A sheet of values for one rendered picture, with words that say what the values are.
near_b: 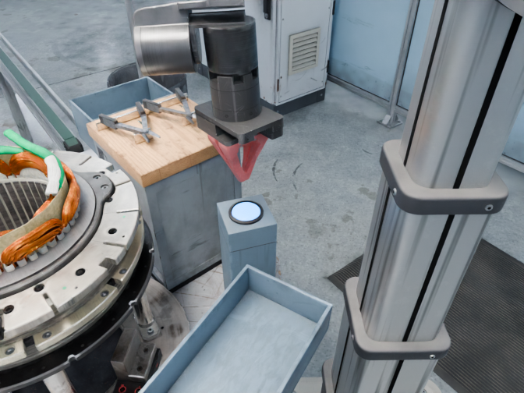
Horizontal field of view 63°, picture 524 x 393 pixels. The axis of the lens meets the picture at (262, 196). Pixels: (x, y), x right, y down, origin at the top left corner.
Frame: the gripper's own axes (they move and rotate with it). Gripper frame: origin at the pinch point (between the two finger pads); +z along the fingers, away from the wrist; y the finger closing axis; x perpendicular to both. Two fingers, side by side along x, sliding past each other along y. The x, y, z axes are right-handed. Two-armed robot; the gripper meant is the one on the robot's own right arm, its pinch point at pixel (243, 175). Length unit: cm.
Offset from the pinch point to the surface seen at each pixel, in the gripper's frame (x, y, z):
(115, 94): -0.3, -44.1, 2.0
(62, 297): -25.5, 4.7, 0.6
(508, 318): 109, 11, 111
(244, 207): 0.2, -0.8, 6.1
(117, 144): -8.4, -23.4, 1.8
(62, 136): -5, -89, 27
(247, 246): -2.0, 2.4, 10.0
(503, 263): 135, -5, 110
